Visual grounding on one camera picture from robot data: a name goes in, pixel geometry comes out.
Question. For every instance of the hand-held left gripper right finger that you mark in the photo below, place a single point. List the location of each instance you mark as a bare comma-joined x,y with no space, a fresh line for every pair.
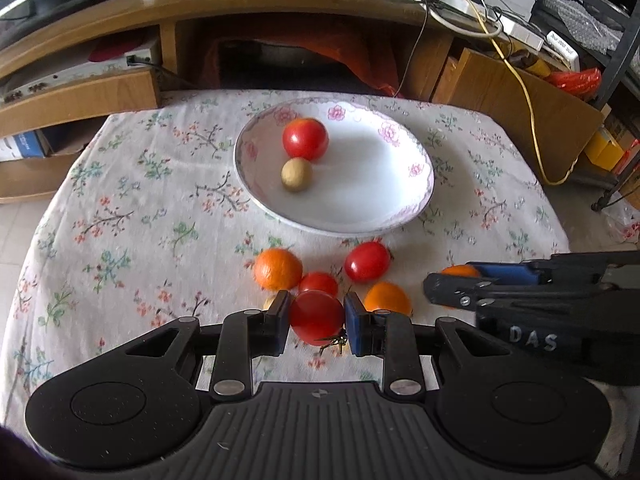
353,322

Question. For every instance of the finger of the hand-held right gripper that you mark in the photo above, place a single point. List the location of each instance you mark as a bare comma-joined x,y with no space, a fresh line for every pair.
452,290
505,272

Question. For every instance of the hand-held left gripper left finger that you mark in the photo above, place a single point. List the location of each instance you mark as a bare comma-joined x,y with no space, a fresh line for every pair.
281,321

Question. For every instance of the small orange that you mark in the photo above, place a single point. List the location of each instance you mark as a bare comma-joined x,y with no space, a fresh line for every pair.
460,270
387,299

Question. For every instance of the brown longan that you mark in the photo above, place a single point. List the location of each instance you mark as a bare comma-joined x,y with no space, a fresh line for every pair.
270,303
297,175

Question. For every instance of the red tomato with stem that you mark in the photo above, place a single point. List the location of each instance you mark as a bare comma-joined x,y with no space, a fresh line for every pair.
316,317

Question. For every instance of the large orange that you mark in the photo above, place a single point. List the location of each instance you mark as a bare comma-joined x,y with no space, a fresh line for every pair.
278,270

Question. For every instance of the small red tomato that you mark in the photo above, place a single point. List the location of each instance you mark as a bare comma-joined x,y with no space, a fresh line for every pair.
367,261
318,282

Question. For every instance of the white floral-rim plate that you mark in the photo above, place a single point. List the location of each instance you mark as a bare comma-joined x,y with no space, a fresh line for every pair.
360,180

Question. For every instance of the yellow box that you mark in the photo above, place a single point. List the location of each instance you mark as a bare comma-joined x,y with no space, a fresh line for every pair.
602,150

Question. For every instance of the floral tablecloth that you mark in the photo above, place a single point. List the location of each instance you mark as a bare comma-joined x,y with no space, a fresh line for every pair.
150,220

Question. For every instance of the cardboard box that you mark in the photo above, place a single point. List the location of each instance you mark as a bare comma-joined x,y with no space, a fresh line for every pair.
520,105

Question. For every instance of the large red tomato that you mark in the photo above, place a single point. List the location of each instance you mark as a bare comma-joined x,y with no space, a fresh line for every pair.
305,139

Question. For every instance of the orange plastic bag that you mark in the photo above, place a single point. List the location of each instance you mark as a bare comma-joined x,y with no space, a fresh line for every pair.
575,82

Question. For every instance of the black metal rack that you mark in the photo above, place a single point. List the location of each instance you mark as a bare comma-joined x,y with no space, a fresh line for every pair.
620,60

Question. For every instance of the orange cloth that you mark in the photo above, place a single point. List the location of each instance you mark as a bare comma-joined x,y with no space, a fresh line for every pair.
350,50

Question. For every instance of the bubble wrap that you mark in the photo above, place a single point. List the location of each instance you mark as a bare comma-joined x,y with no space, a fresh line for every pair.
585,20

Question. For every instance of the white flat device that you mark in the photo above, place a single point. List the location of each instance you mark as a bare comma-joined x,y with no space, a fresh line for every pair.
462,7

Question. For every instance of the blue box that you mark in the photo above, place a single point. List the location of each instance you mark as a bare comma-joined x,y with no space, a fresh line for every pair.
22,145

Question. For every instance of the red cloth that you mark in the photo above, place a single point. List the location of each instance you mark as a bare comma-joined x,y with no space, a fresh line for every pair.
117,47

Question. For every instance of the silver media player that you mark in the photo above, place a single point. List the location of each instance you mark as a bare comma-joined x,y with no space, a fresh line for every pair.
65,75

